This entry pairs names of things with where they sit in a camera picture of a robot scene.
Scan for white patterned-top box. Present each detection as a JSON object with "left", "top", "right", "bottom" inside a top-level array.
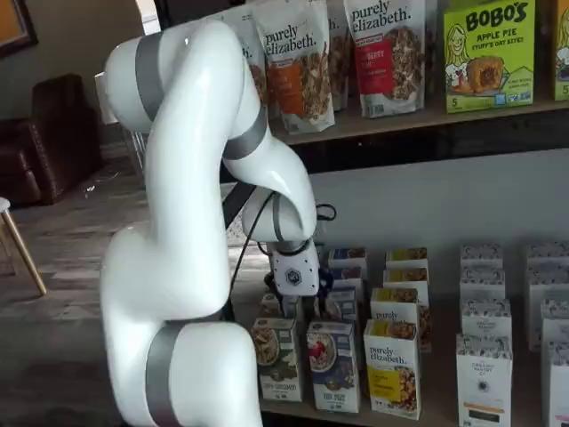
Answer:
[
  {"left": 455, "top": 333, "right": 512, "bottom": 427},
  {"left": 526, "top": 265, "right": 569, "bottom": 352},
  {"left": 544, "top": 341, "right": 569, "bottom": 427},
  {"left": 460, "top": 243, "right": 504, "bottom": 270},
  {"left": 525, "top": 241, "right": 569, "bottom": 269},
  {"left": 461, "top": 298, "right": 512, "bottom": 339},
  {"left": 460, "top": 266, "right": 507, "bottom": 303},
  {"left": 540, "top": 298, "right": 569, "bottom": 352}
]

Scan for orange purely elizabeth granola bag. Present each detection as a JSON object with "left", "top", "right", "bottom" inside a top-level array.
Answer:
[
  {"left": 253, "top": 7, "right": 337, "bottom": 136},
  {"left": 239, "top": 11, "right": 268, "bottom": 108}
]

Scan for yellow purely elizabeth box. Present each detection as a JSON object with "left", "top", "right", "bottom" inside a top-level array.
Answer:
[
  {"left": 370, "top": 287, "right": 431, "bottom": 352},
  {"left": 384, "top": 266, "right": 430, "bottom": 294},
  {"left": 363, "top": 318, "right": 421, "bottom": 419},
  {"left": 385, "top": 247, "right": 429, "bottom": 270}
]

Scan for brown leather armchair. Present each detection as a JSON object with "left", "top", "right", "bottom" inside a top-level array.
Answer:
[{"left": 0, "top": 73, "right": 104, "bottom": 208}]

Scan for dark framed picture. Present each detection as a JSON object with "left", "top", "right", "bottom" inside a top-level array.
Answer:
[{"left": 0, "top": 0, "right": 39, "bottom": 59}]

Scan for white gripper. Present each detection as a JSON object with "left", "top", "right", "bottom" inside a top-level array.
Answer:
[{"left": 271, "top": 242, "right": 333, "bottom": 319}]

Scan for blue white oatmeal box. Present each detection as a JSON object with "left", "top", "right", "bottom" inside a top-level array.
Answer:
[
  {"left": 327, "top": 247, "right": 368, "bottom": 270},
  {"left": 306, "top": 320, "right": 361, "bottom": 414},
  {"left": 331, "top": 265, "right": 365, "bottom": 290},
  {"left": 325, "top": 284, "right": 359, "bottom": 324}
]

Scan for black metal shelf rack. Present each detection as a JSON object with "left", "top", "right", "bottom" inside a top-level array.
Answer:
[{"left": 153, "top": 0, "right": 569, "bottom": 427}]

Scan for yellow Bobo's snack box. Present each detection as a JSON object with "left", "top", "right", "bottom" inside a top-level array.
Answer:
[{"left": 553, "top": 0, "right": 569, "bottom": 102}]

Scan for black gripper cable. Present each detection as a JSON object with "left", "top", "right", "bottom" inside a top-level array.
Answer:
[{"left": 228, "top": 190, "right": 338, "bottom": 321}]

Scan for green Bobo's apple pie box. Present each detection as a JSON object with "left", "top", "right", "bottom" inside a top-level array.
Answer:
[{"left": 443, "top": 0, "right": 536, "bottom": 114}]

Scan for white chair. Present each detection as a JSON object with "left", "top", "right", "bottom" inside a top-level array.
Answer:
[{"left": 92, "top": 70, "right": 148, "bottom": 179}]

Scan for white stool wooden legs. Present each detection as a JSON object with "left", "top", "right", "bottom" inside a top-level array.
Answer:
[{"left": 0, "top": 197, "right": 48, "bottom": 297}]

